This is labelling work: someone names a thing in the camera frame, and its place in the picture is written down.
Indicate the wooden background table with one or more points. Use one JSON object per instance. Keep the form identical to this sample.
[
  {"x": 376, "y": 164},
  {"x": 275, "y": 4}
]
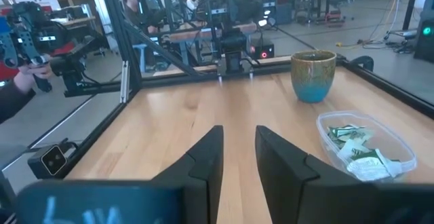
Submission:
[{"x": 193, "y": 35}]

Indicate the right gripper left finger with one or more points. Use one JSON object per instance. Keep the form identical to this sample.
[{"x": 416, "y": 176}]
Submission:
[{"x": 190, "y": 197}]

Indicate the clear plastic container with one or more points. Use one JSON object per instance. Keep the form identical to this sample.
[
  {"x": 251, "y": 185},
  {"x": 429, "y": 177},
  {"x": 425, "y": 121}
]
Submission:
[{"x": 390, "y": 139}]

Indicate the person's forearm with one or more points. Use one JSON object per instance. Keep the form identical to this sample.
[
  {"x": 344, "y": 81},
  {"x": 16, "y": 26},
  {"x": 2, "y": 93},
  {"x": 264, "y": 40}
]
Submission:
[{"x": 12, "y": 102}]

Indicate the black box red light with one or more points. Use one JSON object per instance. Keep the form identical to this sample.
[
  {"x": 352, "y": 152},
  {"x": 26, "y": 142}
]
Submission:
[{"x": 268, "y": 47}]

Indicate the black box green light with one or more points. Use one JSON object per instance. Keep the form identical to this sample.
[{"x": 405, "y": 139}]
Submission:
[{"x": 424, "y": 47}]

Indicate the person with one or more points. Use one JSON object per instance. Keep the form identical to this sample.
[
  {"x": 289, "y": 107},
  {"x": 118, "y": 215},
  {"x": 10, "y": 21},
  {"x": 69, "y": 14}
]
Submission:
[{"x": 130, "y": 0}]

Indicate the white stool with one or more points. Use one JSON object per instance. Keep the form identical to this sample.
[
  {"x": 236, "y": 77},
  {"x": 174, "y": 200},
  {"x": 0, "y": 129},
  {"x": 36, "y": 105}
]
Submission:
[{"x": 139, "y": 47}]

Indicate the dark green sweetener packet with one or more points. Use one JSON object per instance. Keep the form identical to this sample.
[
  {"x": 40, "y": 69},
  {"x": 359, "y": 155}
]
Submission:
[{"x": 364, "y": 154}]

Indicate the black aluminium table frame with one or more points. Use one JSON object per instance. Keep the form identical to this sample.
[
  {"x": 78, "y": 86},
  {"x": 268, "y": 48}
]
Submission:
[{"x": 117, "y": 20}]

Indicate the small black exterior camera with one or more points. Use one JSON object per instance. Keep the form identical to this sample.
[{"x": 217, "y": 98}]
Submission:
[{"x": 51, "y": 161}]

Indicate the black frame hook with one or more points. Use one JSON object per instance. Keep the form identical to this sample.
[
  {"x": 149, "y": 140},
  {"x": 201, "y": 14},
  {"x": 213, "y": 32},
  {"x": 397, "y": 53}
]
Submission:
[{"x": 361, "y": 61}]

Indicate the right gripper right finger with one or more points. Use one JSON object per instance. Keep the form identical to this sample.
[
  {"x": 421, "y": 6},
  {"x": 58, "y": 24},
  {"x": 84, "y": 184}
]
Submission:
[{"x": 305, "y": 200}]

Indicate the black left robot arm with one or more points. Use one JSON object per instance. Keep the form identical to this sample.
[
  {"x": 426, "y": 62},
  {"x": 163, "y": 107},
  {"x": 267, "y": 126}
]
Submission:
[{"x": 234, "y": 44}]

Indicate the person's hand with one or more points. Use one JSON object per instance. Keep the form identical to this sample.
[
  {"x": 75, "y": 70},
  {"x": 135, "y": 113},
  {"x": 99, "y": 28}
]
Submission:
[{"x": 32, "y": 73}]

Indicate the olive glazed ceramic mug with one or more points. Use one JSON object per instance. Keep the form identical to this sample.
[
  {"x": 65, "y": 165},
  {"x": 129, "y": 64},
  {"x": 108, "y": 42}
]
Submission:
[{"x": 312, "y": 81}]

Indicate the silver aluminium bracket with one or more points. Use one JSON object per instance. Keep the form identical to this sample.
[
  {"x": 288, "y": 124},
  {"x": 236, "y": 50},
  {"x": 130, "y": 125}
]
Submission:
[{"x": 124, "y": 81}]

